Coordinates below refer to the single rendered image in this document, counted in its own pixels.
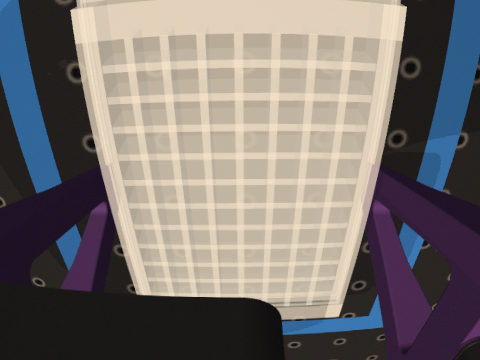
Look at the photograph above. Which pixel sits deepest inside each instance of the dark grey perforated base plate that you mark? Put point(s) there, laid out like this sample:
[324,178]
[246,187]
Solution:
[54,63]

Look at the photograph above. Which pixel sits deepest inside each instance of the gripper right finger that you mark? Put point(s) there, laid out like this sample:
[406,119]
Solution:
[452,227]

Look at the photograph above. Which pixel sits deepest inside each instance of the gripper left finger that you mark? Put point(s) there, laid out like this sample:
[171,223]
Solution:
[30,226]

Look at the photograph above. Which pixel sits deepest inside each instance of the blue tape outline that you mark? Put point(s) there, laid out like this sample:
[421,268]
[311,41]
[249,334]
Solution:
[455,89]

